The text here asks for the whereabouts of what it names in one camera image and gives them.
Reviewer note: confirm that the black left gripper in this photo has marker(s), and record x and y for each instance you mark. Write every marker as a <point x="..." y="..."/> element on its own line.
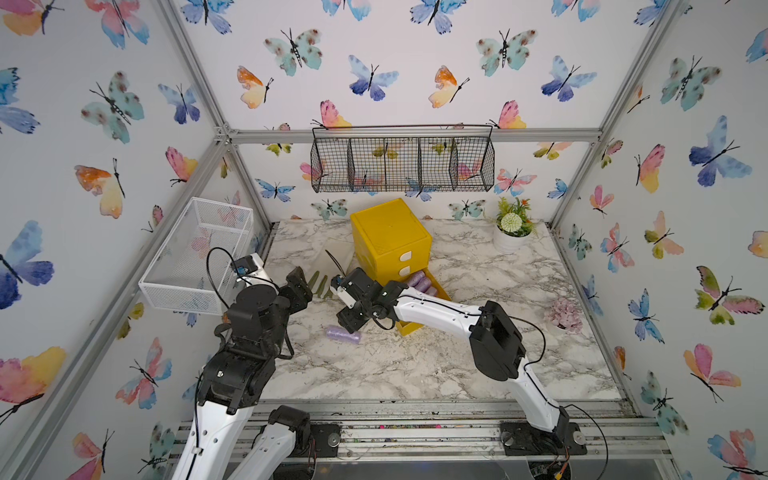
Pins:
<point x="296" y="291"/>

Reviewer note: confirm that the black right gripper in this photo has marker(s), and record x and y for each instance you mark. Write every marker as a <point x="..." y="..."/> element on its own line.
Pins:
<point x="345" y="322"/>

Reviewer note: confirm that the purple roll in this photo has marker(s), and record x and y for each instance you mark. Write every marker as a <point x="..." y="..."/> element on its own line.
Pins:
<point x="415" y="279"/>
<point x="423" y="285"/>
<point x="340" y="334"/>

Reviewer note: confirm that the yellow three-drawer box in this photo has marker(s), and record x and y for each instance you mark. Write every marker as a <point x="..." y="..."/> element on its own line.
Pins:
<point x="391" y="244"/>

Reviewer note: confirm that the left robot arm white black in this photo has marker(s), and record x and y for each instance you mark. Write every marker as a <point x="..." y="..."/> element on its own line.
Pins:
<point x="232" y="381"/>

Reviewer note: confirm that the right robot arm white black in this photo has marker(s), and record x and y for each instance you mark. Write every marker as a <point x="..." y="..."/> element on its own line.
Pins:
<point x="495" y="342"/>

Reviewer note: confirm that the beige green work glove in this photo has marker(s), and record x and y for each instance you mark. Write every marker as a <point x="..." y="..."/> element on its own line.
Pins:
<point x="333" y="259"/>

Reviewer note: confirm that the white pot with green plant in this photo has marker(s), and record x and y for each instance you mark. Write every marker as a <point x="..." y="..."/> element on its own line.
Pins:
<point x="513" y="225"/>

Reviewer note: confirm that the pink artificial flower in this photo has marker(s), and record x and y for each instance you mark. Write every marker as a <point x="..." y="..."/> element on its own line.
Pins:
<point x="564" y="315"/>

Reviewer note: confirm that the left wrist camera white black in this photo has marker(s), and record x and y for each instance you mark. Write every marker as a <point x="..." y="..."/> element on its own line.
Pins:
<point x="250" y="268"/>

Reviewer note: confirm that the white mesh wall basket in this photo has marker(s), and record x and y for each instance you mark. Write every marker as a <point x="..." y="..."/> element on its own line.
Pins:
<point x="192" y="270"/>

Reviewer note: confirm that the black wire wall basket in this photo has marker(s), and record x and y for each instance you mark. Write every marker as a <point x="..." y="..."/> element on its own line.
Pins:
<point x="381" y="159"/>

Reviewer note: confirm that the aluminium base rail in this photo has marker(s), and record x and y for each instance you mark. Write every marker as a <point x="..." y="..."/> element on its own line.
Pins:
<point x="619" y="444"/>

